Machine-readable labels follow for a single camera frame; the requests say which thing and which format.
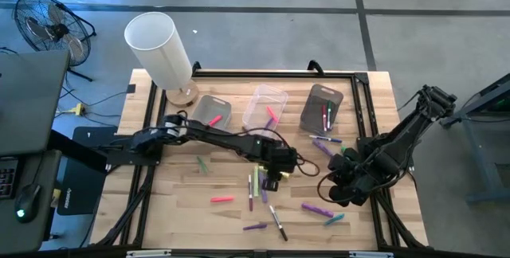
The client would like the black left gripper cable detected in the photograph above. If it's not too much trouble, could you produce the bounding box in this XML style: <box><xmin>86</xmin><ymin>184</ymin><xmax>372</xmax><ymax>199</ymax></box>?
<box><xmin>241</xmin><ymin>125</ymin><xmax>321</xmax><ymax>178</ymax></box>

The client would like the light green thick highlighter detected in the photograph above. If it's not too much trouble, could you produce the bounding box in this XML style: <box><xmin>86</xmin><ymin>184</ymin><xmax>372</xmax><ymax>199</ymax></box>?
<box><xmin>253</xmin><ymin>165</ymin><xmax>261</xmax><ymax>198</ymax></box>

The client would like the blue grey metal cart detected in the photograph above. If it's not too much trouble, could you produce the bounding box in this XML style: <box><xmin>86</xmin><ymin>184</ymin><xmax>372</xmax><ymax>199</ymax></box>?
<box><xmin>439</xmin><ymin>72</ymin><xmax>510</xmax><ymax>205</ymax></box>

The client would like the yellow thick highlighter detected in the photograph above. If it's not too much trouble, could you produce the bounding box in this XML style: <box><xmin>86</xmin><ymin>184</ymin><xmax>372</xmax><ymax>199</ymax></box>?
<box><xmin>257</xmin><ymin>165</ymin><xmax>291</xmax><ymax>180</ymax></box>

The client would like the dark grey desk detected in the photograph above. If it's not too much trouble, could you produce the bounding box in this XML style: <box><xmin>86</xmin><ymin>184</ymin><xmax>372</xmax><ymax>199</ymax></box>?
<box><xmin>0</xmin><ymin>149</ymin><xmax>64</xmax><ymax>256</ymax></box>

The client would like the black flat bar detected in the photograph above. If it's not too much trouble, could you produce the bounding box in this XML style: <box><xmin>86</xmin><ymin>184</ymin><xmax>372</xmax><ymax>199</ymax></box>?
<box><xmin>46</xmin><ymin>129</ymin><xmax>109</xmax><ymax>174</ymax></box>

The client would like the white cylinder table lamp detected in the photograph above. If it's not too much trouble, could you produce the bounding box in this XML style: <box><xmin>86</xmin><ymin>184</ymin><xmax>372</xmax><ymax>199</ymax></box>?
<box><xmin>124</xmin><ymin>10</ymin><xmax>200</xmax><ymax>107</ymax></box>

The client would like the purple thick highlighter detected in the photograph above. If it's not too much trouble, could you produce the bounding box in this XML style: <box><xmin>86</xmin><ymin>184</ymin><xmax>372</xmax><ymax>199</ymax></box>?
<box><xmin>300</xmin><ymin>202</ymin><xmax>335</xmax><ymax>219</ymax></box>
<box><xmin>312</xmin><ymin>139</ymin><xmax>335</xmax><ymax>158</ymax></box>
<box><xmin>258</xmin><ymin>171</ymin><xmax>269</xmax><ymax>204</ymax></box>

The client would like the black computer mouse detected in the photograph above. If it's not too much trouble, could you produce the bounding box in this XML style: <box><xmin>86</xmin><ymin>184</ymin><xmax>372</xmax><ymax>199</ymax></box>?
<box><xmin>14</xmin><ymin>183</ymin><xmax>42</xmax><ymax>225</ymax></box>

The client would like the black aluminium table frame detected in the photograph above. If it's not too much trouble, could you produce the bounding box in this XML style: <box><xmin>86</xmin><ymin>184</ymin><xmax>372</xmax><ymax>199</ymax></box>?
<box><xmin>90</xmin><ymin>61</ymin><xmax>430</xmax><ymax>258</ymax></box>

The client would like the black dry erase marker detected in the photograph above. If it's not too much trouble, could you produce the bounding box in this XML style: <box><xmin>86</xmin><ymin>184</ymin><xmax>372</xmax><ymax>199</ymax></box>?
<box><xmin>269</xmin><ymin>204</ymin><xmax>289</xmax><ymax>242</ymax></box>

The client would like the smoky dark plastic bin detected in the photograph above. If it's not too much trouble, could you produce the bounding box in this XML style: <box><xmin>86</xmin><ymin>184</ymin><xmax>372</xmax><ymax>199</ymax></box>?
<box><xmin>299</xmin><ymin>83</ymin><xmax>345</xmax><ymax>136</ymax></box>

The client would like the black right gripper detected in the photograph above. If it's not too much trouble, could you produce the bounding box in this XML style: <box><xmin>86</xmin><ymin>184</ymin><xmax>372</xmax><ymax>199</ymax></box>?
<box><xmin>328</xmin><ymin>147</ymin><xmax>379</xmax><ymax>208</ymax></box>

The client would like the grey computer monitor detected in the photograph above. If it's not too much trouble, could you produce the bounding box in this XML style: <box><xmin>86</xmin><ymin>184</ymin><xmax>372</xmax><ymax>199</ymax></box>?
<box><xmin>0</xmin><ymin>49</ymin><xmax>72</xmax><ymax>158</ymax></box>

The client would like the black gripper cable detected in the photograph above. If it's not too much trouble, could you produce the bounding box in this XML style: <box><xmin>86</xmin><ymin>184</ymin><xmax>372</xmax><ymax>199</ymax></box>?
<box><xmin>241</xmin><ymin>125</ymin><xmax>321</xmax><ymax>178</ymax></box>
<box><xmin>316</xmin><ymin>169</ymin><xmax>359</xmax><ymax>205</ymax></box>

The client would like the backlit computer keyboard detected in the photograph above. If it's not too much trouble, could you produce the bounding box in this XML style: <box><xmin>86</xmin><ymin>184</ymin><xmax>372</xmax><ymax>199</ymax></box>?
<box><xmin>0</xmin><ymin>157</ymin><xmax>20</xmax><ymax>201</ymax></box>

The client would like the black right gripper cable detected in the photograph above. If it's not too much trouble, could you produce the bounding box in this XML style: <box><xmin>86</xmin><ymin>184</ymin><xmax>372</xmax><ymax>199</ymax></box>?
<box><xmin>316</xmin><ymin>169</ymin><xmax>359</xmax><ymax>205</ymax></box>

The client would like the light grey plastic bin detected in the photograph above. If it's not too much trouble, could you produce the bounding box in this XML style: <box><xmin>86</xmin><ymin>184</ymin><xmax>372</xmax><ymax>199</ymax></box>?
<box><xmin>190</xmin><ymin>94</ymin><xmax>233</xmax><ymax>131</ymax></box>

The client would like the blue dry erase marker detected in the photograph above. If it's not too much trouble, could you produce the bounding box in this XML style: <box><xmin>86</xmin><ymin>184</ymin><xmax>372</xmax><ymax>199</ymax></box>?
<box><xmin>308</xmin><ymin>135</ymin><xmax>343</xmax><ymax>143</ymax></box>

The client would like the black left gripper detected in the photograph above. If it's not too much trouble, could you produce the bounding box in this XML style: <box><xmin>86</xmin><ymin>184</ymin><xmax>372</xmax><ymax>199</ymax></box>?
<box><xmin>262</xmin><ymin>141</ymin><xmax>299</xmax><ymax>193</ymax></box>

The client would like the black floor fan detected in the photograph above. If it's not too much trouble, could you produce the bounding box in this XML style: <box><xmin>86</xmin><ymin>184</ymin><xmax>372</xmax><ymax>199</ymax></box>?
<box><xmin>14</xmin><ymin>0</ymin><xmax>97</xmax><ymax>83</ymax></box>

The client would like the silver aluminium bracket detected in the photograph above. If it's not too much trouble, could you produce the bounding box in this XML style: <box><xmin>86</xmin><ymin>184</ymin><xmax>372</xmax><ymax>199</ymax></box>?
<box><xmin>126</xmin><ymin>249</ymin><xmax>173</xmax><ymax>258</ymax></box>
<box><xmin>348</xmin><ymin>250</ymin><xmax>395</xmax><ymax>258</ymax></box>

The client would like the teal slim highlighter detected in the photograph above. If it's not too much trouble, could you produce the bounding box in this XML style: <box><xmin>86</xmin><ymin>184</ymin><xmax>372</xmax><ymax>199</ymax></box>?
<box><xmin>323</xmin><ymin>213</ymin><xmax>346</xmax><ymax>227</ymax></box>

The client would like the dark red dry erase marker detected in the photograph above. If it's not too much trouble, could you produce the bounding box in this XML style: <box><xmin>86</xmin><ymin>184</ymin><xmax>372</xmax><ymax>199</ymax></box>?
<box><xmin>247</xmin><ymin>174</ymin><xmax>254</xmax><ymax>213</ymax></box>

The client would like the clear plastic bin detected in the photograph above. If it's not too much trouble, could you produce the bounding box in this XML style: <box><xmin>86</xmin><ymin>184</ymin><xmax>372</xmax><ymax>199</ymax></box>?
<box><xmin>241</xmin><ymin>84</ymin><xmax>289</xmax><ymax>139</ymax></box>

